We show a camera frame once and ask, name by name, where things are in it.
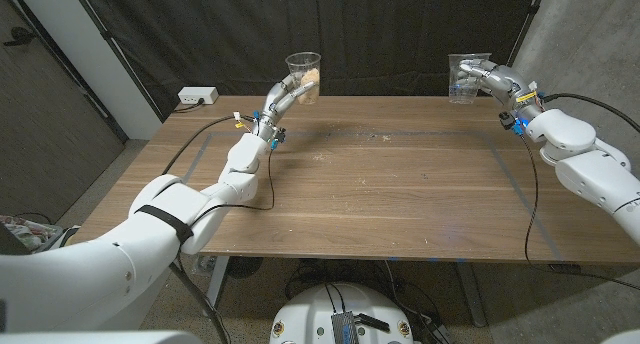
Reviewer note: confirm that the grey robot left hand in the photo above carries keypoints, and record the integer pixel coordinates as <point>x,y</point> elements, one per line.
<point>277,104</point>

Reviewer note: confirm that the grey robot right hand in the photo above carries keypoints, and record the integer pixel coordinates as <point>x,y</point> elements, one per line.
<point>505,81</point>

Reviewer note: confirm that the brown sugar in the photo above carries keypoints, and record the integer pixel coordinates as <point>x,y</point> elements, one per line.
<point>311,86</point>

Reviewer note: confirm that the wide clear plastic cup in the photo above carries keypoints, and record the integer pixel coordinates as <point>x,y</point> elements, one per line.
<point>462,84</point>

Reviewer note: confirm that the tall clear plastic cup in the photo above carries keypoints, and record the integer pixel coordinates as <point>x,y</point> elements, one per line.
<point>303,64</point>

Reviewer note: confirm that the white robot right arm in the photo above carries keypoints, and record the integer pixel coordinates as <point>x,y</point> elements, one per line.
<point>585,159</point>

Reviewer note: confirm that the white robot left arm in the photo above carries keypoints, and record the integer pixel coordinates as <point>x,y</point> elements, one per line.
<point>150,234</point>

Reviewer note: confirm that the white power strip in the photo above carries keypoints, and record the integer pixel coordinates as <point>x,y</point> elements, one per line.
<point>197,95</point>

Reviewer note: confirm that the white left wrist connector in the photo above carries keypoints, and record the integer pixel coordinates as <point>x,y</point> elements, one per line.
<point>236,116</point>

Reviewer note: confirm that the black backdrop stand pole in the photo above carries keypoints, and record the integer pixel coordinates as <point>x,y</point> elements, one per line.
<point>525,24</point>
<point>127,64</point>

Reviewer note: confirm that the black backdrop curtain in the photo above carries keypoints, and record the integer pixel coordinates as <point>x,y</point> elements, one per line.
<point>350,34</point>

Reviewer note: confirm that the grey table leg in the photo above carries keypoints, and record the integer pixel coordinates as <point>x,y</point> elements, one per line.
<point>472,294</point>
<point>216,284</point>

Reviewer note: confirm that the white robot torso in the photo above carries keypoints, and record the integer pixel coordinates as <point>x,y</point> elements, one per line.
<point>310,314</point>

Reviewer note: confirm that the grey box on torso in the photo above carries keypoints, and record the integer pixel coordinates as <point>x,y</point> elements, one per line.
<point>345,329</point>

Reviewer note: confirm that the patterned bag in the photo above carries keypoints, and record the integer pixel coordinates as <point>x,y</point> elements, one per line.
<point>25,231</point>

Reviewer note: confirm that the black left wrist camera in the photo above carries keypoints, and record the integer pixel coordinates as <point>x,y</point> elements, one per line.
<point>280,134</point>

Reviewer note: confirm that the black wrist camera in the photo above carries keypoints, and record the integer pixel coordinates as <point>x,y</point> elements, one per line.
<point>280,134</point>
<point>506,120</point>

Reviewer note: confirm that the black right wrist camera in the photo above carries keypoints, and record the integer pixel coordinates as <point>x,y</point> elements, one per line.
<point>506,120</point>

